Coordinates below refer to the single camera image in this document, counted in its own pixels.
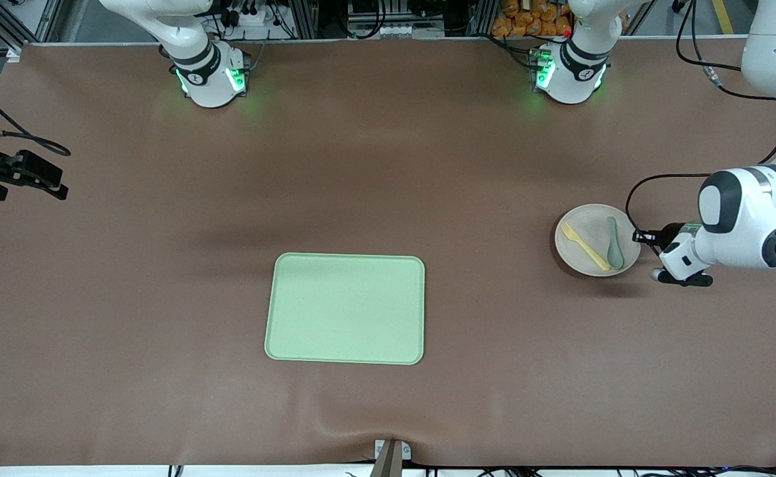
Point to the green plastic spoon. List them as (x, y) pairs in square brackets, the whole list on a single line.
[(615, 255)]

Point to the aluminium frame profile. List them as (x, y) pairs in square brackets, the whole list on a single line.
[(23, 26)]

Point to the round beige plate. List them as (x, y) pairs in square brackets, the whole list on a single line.
[(583, 232)]

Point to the metal table clamp bracket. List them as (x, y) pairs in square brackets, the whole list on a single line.
[(391, 460)]

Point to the white power strip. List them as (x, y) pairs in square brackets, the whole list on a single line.
[(262, 23)]

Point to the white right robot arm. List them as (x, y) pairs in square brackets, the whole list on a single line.
[(205, 73)]

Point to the light green rectangular tray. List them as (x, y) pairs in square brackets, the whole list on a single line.
[(344, 308)]

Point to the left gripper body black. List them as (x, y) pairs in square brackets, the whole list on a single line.
[(670, 232)]

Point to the brown table mat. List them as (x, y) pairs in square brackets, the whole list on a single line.
[(162, 298)]

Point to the yellow plastic fork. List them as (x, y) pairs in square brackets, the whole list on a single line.
[(586, 248)]

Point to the orange packaged goods pile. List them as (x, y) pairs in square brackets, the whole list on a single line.
[(533, 20)]

